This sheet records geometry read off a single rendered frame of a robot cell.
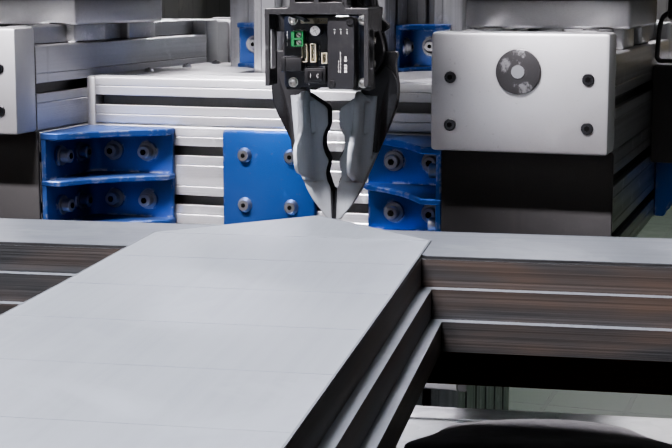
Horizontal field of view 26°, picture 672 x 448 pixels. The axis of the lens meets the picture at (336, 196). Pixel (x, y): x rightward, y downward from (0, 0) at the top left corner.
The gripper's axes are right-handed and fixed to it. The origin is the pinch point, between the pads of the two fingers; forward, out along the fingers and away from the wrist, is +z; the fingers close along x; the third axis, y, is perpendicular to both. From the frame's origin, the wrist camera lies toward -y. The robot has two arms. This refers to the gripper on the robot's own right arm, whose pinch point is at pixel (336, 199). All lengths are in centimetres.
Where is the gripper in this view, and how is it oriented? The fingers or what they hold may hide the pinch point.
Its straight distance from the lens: 105.1
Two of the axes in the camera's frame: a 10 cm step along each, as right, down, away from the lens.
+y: -1.8, 1.4, -9.7
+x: 9.8, 0.2, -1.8
